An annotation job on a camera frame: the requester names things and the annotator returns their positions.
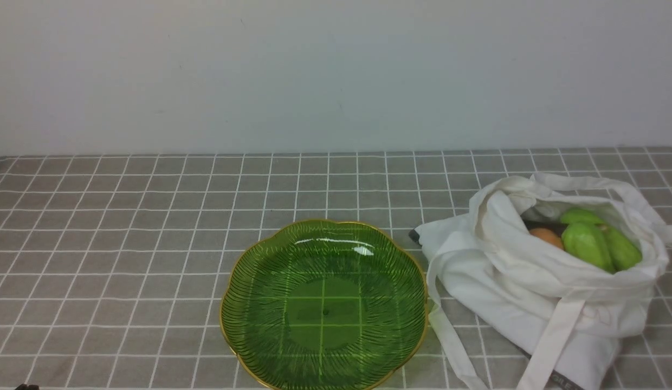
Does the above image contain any white cloth tote bag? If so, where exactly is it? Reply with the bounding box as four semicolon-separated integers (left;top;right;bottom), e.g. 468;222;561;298
410;173;672;389

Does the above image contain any green glass plate gold rim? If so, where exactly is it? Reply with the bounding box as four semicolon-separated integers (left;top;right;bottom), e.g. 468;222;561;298
219;219;429;389

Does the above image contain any orange round vegetable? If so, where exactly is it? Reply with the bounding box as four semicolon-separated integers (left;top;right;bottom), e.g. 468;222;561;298
529;227;564;250

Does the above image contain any upper green vegetable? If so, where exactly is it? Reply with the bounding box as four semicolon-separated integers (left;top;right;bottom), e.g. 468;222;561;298
559;207;606;225

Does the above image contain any grey checkered tablecloth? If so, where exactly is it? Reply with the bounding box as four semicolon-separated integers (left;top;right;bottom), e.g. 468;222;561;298
0;147;672;389

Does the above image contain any large green vegetable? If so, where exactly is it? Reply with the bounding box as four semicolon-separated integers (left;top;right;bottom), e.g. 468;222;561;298
561;222;616;274

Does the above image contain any right green vegetable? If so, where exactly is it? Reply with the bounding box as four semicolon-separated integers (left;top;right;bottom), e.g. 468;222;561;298
603;225;643;271

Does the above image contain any small black object at edge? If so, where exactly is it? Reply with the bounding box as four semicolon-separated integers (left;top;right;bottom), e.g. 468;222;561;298
15;383;40;390

